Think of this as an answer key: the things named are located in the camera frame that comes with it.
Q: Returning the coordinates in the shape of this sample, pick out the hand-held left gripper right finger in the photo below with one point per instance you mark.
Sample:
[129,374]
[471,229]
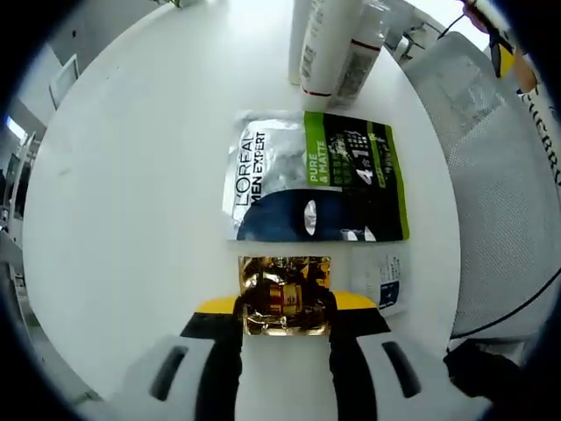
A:
[355,364]

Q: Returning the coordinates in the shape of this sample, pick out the gold foil skincare sachet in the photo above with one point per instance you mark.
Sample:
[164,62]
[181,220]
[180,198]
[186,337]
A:
[285,289]

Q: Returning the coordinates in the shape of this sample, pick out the clear blue-label skincare sachet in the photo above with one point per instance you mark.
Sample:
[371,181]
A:
[381,276]

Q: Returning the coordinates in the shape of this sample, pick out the white mesh office chair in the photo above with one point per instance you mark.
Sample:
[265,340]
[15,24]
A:
[482,175]

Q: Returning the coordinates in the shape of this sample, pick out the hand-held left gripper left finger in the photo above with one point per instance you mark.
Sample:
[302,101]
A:
[219,364]

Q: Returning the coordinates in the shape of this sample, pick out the person's printed white shirt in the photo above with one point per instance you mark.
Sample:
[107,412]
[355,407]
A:
[548,144]

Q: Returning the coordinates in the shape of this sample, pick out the dark cloth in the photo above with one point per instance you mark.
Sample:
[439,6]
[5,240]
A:
[482,368]

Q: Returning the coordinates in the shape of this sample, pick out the white skincare tube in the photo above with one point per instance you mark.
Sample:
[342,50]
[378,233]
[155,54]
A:
[324,52]

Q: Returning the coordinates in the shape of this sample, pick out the green black skincare sachet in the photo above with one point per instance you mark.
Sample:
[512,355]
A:
[315,175]

